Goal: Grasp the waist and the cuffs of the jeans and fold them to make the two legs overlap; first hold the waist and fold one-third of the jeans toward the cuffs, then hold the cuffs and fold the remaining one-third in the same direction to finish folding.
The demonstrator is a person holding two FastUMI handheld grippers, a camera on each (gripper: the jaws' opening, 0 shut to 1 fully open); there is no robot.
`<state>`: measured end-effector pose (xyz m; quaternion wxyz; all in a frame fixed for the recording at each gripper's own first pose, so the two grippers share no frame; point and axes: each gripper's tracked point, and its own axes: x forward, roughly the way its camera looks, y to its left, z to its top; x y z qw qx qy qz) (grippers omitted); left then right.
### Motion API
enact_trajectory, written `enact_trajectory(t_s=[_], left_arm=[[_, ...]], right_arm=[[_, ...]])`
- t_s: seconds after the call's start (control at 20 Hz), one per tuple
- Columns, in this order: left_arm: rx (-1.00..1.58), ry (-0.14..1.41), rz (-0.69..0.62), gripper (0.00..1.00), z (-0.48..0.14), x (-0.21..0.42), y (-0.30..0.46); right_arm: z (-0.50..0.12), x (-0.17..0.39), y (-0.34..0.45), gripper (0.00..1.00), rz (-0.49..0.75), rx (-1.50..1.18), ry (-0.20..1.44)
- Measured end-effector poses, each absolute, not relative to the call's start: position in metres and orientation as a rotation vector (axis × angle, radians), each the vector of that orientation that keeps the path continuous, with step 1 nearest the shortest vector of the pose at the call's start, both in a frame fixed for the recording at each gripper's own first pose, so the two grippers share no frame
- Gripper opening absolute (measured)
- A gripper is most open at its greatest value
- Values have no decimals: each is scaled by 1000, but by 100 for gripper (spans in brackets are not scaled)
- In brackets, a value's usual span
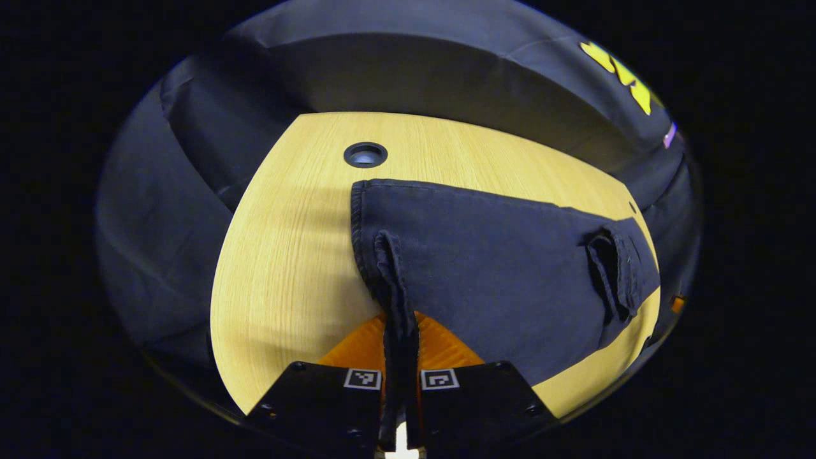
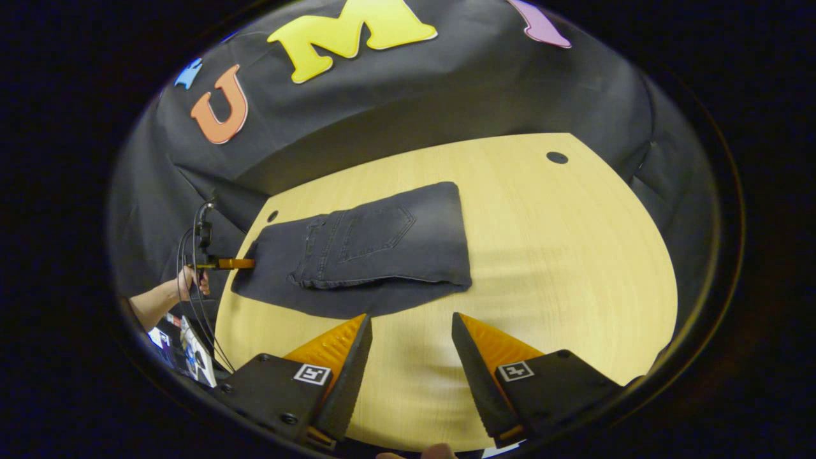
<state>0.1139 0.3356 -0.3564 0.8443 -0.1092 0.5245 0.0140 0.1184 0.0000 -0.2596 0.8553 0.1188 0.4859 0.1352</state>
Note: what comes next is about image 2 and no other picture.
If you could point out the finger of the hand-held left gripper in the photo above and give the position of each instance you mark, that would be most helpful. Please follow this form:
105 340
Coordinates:
236 263

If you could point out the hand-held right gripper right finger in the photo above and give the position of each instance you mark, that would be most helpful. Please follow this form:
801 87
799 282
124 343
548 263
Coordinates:
481 382

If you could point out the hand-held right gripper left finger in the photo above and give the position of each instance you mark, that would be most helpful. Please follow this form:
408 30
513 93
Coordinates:
347 382

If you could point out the dark grey jeans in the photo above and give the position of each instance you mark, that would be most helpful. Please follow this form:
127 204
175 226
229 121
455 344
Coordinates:
382 248

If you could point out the black backdrop cloth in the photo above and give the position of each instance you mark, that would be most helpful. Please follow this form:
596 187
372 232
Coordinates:
446 95

